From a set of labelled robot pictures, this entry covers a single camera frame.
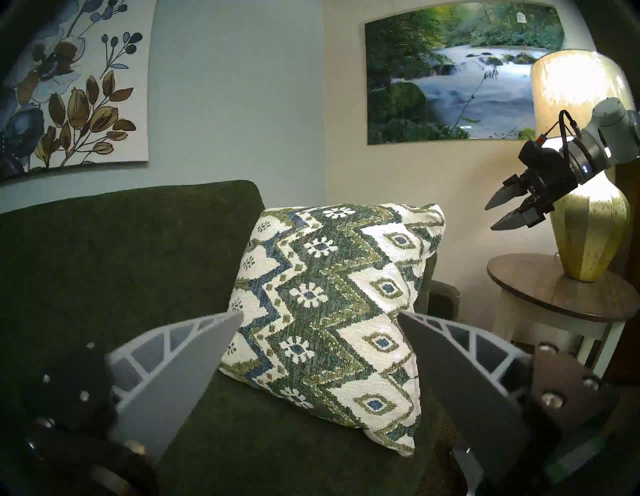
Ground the cream lamp shade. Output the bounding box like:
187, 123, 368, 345
530, 49, 636, 147

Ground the round wooden white-legged side table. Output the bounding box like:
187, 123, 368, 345
486, 252, 640, 379

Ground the green fabric sofa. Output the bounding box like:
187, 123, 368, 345
0, 180, 461, 496

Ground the floral canvas with brown leaves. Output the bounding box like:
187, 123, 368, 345
0, 0, 157, 182

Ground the forest river landscape picture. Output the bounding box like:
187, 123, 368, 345
364, 0, 566, 146

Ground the yellow-green ceramic lamp base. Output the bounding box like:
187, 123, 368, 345
549, 167, 632, 282

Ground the zigzag patterned throw pillow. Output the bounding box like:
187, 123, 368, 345
218, 202, 446, 457

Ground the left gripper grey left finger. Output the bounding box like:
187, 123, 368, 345
107, 311, 244, 461

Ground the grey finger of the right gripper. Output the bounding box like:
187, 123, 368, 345
485, 175, 528, 210
491, 197, 553, 231

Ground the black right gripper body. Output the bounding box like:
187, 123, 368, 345
525, 150, 583, 203

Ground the plain green sofa cushion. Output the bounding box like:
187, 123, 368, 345
424, 252, 461, 327

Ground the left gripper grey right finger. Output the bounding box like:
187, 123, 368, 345
397, 312, 532, 483

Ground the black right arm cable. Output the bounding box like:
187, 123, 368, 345
556, 109, 584, 152

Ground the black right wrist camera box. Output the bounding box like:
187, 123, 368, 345
518, 140, 557, 170

